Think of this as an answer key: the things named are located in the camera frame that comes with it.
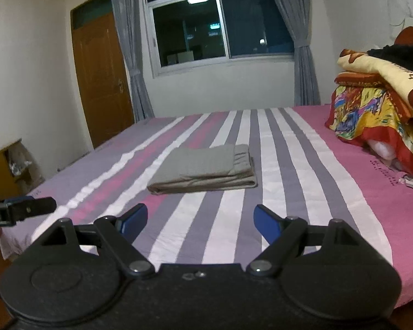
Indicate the wooden headboard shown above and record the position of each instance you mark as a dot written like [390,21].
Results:
[411,36]

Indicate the white pillow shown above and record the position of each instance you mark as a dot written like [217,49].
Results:
[383,149]

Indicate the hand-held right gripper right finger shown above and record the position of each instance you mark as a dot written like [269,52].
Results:
[266,223]

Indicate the sliding glass window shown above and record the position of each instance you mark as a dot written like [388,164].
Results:
[206,24]

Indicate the crumpled clear plastic bag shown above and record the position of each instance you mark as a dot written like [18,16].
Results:
[22,166]

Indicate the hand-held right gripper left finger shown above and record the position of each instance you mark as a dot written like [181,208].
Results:
[134,221]

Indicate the striped bed sheet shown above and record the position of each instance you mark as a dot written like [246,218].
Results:
[330,185]

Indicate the cream printed blanket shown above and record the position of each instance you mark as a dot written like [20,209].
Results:
[382,67]

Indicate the wooden door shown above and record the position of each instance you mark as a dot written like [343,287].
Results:
[99,82]

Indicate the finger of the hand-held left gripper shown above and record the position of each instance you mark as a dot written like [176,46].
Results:
[34,208]

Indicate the grey pants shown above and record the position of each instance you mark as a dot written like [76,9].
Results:
[199,168]

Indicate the grey curtain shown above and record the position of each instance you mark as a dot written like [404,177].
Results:
[304,75]
[137,86]

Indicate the colourful printed blanket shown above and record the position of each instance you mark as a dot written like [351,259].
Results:
[361,117]

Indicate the black cloth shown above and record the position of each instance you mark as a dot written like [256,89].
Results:
[399,55]

